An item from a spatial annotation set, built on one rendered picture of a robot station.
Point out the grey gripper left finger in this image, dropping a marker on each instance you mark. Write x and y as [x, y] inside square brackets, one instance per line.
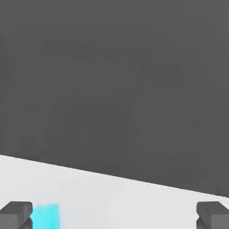
[14, 214]

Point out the large cyan box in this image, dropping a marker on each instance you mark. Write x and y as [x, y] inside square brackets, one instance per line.
[46, 217]

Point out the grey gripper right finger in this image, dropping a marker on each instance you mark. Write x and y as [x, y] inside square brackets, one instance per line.
[214, 216]

